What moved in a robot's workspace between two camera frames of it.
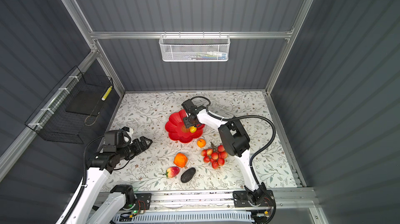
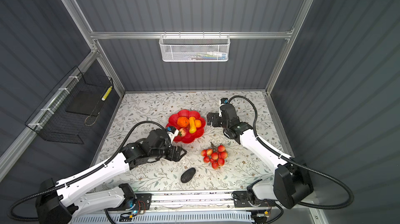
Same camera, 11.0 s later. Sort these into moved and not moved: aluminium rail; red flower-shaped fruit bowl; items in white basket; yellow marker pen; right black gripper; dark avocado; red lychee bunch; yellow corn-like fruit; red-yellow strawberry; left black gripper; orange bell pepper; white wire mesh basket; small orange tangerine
Moved: small orange tangerine; red-yellow strawberry; left black gripper; orange bell pepper; right black gripper
Not moved: aluminium rail; yellow marker pen; red lychee bunch; white wire mesh basket; items in white basket; red flower-shaped fruit bowl; dark avocado; yellow corn-like fruit
